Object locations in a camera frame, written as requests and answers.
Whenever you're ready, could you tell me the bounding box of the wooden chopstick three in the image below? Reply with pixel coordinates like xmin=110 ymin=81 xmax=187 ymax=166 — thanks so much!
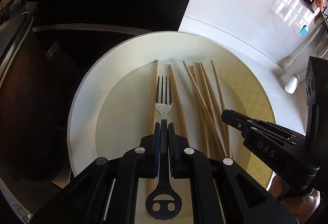
xmin=188 ymin=64 xmax=211 ymax=158

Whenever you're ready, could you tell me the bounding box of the black stove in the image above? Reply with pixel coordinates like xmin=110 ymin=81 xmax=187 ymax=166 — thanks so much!
xmin=0 ymin=0 xmax=206 ymax=184

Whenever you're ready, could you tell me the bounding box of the steel fork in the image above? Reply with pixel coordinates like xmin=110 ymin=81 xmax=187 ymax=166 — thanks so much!
xmin=146 ymin=76 xmax=182 ymax=221

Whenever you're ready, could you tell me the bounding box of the wooden chopstick six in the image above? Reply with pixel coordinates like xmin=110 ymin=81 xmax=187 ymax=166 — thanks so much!
xmin=200 ymin=63 xmax=228 ymax=157

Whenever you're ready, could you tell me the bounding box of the white oval bowl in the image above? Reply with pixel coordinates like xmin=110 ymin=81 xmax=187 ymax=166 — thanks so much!
xmin=67 ymin=32 xmax=275 ymax=175

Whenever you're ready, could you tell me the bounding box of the wooden chopstick five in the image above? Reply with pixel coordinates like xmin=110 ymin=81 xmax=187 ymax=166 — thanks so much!
xmin=197 ymin=63 xmax=225 ymax=160

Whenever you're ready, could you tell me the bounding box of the person's hand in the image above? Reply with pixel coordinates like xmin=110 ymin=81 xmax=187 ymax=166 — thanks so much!
xmin=269 ymin=175 xmax=320 ymax=223

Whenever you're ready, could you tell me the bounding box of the wooden chopstick one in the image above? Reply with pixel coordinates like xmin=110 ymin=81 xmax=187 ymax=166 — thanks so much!
xmin=147 ymin=60 xmax=159 ymax=194

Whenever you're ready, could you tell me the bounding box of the wooden chopstick eight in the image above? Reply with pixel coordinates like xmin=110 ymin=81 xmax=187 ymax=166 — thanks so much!
xmin=168 ymin=64 xmax=189 ymax=139

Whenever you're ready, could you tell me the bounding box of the wooden chopstick two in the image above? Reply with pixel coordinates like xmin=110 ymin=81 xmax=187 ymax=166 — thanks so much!
xmin=182 ymin=61 xmax=226 ymax=160

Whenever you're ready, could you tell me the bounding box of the steel spatula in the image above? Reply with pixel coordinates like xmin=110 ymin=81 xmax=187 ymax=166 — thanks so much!
xmin=284 ymin=68 xmax=307 ymax=94

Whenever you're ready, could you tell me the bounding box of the blue silicone brush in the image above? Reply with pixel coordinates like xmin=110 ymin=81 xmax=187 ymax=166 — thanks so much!
xmin=300 ymin=25 xmax=309 ymax=37

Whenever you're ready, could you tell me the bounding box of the white bottle brush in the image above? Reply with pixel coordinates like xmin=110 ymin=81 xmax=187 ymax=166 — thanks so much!
xmin=283 ymin=25 xmax=321 ymax=69

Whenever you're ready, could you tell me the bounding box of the wooden chopstick seven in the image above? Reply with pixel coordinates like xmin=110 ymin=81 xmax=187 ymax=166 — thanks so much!
xmin=211 ymin=60 xmax=232 ymax=158

